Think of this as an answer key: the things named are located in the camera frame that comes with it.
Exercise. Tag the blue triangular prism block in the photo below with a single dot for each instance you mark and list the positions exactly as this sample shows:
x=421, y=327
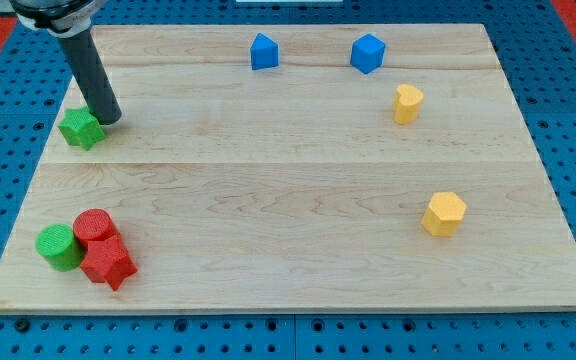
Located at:
x=264, y=52

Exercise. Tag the green star block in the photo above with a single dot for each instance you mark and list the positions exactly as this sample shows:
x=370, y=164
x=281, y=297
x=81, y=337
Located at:
x=80, y=127

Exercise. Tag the red cylinder block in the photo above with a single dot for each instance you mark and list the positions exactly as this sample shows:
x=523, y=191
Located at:
x=93, y=225

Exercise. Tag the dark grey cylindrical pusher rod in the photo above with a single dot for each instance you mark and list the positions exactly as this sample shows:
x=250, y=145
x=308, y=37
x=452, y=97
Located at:
x=88, y=70

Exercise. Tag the yellow hexagon block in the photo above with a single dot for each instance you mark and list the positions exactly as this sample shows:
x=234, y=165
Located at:
x=444, y=214

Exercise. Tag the red star block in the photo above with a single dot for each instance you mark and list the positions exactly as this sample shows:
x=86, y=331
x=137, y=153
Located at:
x=108, y=261

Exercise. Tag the yellow heart block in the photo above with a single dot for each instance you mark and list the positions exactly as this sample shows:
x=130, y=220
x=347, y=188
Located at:
x=407, y=103

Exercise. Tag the light wooden board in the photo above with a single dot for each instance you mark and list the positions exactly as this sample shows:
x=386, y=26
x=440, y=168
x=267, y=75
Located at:
x=291, y=189

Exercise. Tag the blue cube block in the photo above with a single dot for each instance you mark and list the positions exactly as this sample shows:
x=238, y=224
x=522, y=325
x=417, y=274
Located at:
x=367, y=53

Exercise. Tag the green cylinder block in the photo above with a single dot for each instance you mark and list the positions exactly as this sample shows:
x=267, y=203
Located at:
x=58, y=246

